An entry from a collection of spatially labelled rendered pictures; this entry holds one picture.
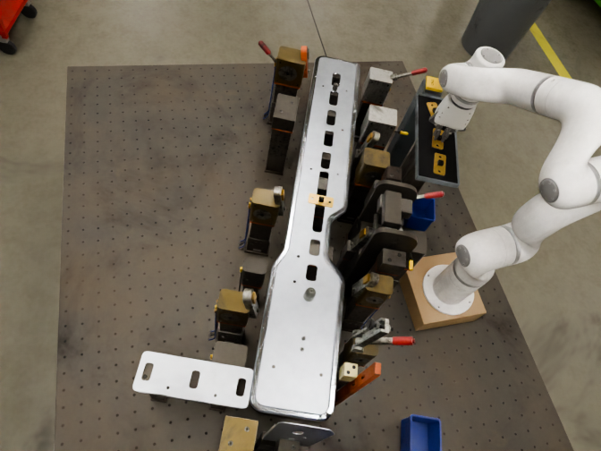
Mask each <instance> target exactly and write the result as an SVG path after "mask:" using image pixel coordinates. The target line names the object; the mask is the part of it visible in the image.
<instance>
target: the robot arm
mask: <svg viewBox="0 0 601 451"><path fill-rule="evenodd" d="M504 63H505V61H504V57H503V55H502V54H501V53H500V52H499V51H497V50H496V49H494V48H492V47H480V48H478V49H477V50H476V52H475V53H474V55H473V57H472V58H471V59H470V60H469V61H468V62H465V63H456V64H448V65H447V66H445V67H444V68H443V69H442V70H441V72H440V73H439V77H438V80H439V84H440V86H441V87H442V89H443V90H445V91H446V92H448V93H449V94H448V95H447V96H446V97H445V98H444V99H443V100H442V102H441V103H440V104H439V106H438V107H437V109H436V111H435V113H434V114H433V115H432V116H430V117H429V121H430V122H431V123H433V124H434V126H435V127H436V129H435V131H434V133H433V136H434V140H436V139H437V138H438V136H439V135H440V133H441V129H442V128H443V126H446V127H448V128H445V130H444V132H443V134H442V139H441V142H444V140H446V139H447V138H448V136H449V135H451V134H452V133H453V132H465V131H466V126H467V124H468V123H469V121H470V119H471V117H472V116H473V113H474V111H475V109H476V106H477V104H478V102H479V101H481V102H490V103H503V104H509V105H513V106H517V107H520V108H523V109H525V110H528V111H530V112H533V113H536V114H539V115H543V116H546V117H549V118H552V119H555V120H557V121H559V122H560V123H561V125H562V129H561V131H560V134H559V137H558V139H557V141H556V143H555V145H554V146H553V148H552V150H551V152H550V153H549V155H548V157H547V158H546V161H545V163H544V164H543V166H542V168H541V171H540V174H539V178H538V187H539V191H540V193H539V194H537V195H536V196H534V197H533V198H532V199H530V200H529V201H527V202H526V203H525V204H524V205H523V206H521V207H520V208H519V209H518V210H517V211H516V213H515V214H514V215H513V217H512V222H511V223H508V224H505V225H500V226H496V227H491V228H488V229H484V230H479V231H476V232H473V233H470V234H466V235H464V236H463V237H462V238H461V239H460V240H459V241H458V242H457V243H456V245H455V252H456V256H457V258H456V259H455V260H454V261H453V262H452V263H451V264H450V265H438V266H435V267H433V268H431V269H430V270H429V271H428V272H427V273H426V275H425V276H424V279H423V284H422V287H423V293H424V295H425V297H426V299H427V301H428V302H429V304H430V305H431V306H432V307H433V308H435V309H436V310H437V311H440V312H442V313H443V314H447V315H458V314H462V313H463V312H465V311H466V310H467V309H468V308H469V307H470V306H471V304H472V303H473V300H474V292H475V291H476V290H478V289H479V288H480V287H481V286H482V285H484V284H485V283H486V282H488V281H489V280H490V279H491V278H492V276H493V275H494V273H495V269H498V268H504V267H508V266H511V265H515V264H518V263H522V262H523V261H526V260H529V259H530V258H532V257H533V256H534V255H535V254H536V253H537V252H538V250H539V247H540V245H541V243H542V242H543V241H544V240H545V239H546V238H547V237H548V236H550V235H551V234H553V233H555V232H557V231H558V230H560V229H561V228H563V227H565V226H567V225H569V224H571V223H573V222H575V221H578V220H580V219H582V218H584V217H587V216H589V215H592V214H594V213H596V212H598V211H600V210H601V156H599V157H591V156H592V155H593V154H594V152H595V151H596V150H597V149H598V147H599V146H600V145H601V88H600V87H598V86H597V85H594V84H591V83H587V82H584V81H576V80H573V79H568V78H564V77H560V76H556V75H552V74H548V73H543V72H535V71H531V70H526V69H516V68H503V67H504Z"/></svg>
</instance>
